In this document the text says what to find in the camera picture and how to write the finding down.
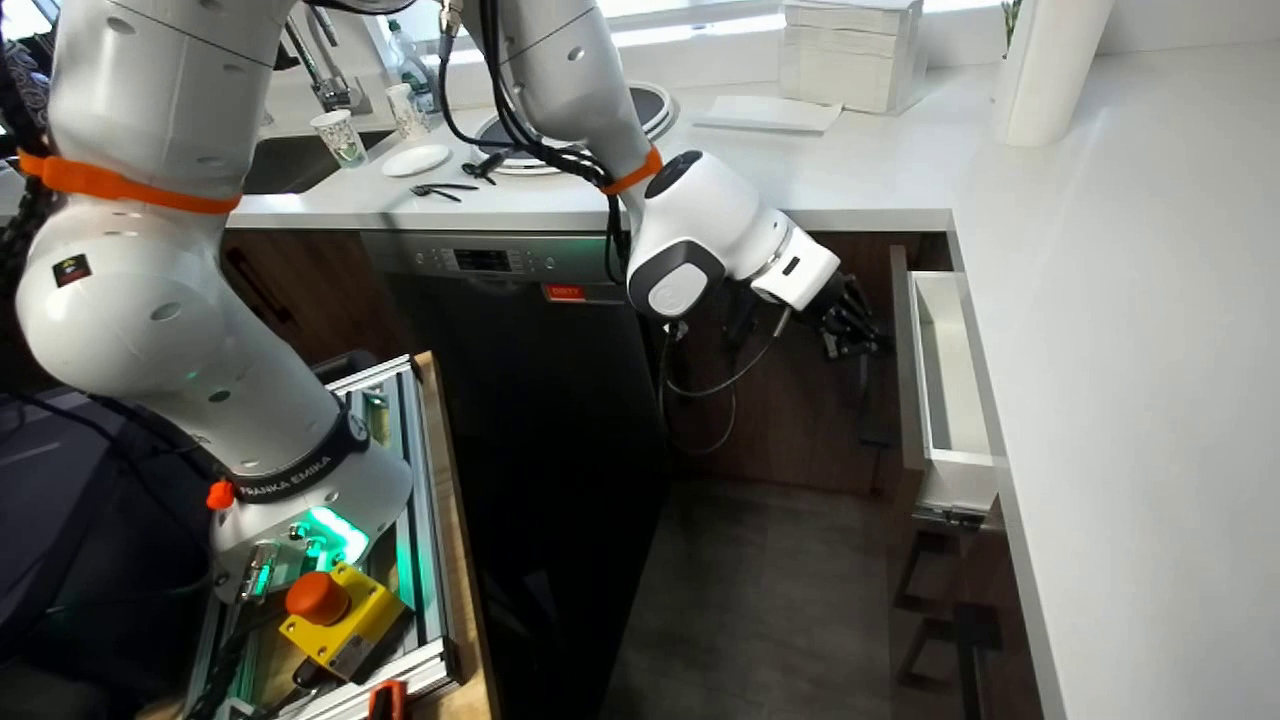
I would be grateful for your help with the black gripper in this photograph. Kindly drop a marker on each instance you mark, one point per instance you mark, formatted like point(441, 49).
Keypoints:
point(840, 308)

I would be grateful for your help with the white drawer with wooden front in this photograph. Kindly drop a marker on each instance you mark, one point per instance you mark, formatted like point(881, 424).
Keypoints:
point(949, 386)

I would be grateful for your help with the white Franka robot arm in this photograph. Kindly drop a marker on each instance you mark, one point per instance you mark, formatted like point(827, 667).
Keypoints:
point(134, 304)

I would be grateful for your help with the black stool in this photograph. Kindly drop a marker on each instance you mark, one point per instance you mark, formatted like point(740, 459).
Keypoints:
point(949, 623)

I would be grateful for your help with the white square box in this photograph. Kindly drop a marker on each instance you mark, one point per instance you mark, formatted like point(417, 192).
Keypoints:
point(853, 54)

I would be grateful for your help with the black dishwasher front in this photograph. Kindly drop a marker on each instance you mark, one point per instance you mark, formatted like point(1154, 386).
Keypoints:
point(535, 443)

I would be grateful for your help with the white paper towel roll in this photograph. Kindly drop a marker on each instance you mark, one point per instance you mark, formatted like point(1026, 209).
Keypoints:
point(1054, 66)

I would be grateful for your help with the black spoon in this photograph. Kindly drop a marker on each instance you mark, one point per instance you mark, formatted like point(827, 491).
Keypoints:
point(481, 169)

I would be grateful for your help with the black curved utensil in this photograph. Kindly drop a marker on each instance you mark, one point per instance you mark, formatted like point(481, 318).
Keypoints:
point(441, 190)

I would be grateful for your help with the wooden board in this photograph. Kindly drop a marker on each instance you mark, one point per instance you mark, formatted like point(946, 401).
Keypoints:
point(462, 586)

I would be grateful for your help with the small white oval dish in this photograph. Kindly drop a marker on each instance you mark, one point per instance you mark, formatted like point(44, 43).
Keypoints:
point(417, 162)

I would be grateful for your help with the clear plastic bottle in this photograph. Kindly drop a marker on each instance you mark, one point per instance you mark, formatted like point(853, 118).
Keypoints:
point(417, 84)

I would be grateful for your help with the dark wooden cabinet door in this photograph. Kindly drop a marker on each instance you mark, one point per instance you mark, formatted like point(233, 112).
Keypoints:
point(314, 294)

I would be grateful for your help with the white paper cup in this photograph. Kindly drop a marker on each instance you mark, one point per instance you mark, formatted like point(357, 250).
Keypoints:
point(340, 138)

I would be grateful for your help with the yellow emergency stop button box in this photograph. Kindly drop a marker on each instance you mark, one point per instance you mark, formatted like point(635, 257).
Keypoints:
point(340, 619)

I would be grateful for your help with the small red object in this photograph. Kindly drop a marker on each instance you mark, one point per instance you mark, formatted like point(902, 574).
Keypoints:
point(388, 697)

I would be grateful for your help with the metal kitchen faucet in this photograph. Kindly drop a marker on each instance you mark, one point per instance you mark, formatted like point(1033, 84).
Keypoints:
point(326, 72)

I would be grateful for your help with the dark kitchen sink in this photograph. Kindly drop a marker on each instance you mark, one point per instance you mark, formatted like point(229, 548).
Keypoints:
point(284, 162)

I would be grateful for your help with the dark blue fabric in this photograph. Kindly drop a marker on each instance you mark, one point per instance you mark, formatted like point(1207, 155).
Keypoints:
point(83, 546)

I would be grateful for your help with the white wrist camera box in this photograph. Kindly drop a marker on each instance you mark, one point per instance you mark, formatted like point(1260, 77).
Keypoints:
point(798, 269)

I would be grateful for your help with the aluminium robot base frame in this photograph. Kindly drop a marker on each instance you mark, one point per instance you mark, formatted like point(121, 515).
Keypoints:
point(413, 534)

